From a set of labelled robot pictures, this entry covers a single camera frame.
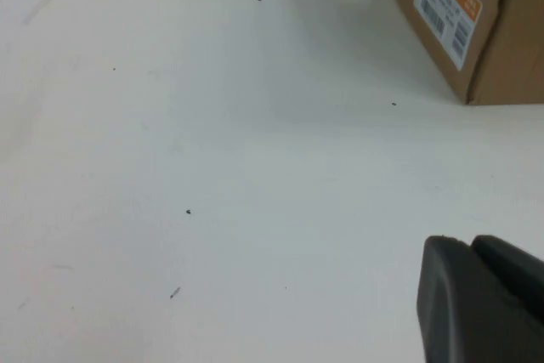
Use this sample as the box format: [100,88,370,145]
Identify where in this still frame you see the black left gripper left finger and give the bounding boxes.
[416,235,544,363]

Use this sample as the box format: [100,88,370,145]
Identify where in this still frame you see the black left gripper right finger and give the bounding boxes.
[469,234,544,326]

